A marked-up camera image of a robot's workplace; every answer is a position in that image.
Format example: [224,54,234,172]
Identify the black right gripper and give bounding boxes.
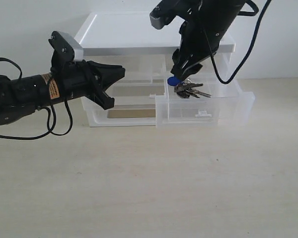
[170,14,226,81]

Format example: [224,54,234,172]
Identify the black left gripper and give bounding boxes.
[51,60,126,110]

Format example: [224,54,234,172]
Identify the key bunch with blue tag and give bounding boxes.
[167,76,212,99]

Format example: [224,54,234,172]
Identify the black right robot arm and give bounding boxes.
[171,0,246,81]

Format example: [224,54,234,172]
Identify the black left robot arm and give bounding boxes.
[0,60,126,126]

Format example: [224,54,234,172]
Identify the white plastic drawer cabinet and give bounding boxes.
[74,11,236,127]

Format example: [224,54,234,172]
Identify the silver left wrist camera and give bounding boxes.
[48,31,84,67]

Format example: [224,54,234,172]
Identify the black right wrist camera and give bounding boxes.
[149,0,190,30]

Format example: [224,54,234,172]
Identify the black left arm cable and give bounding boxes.
[0,57,74,140]

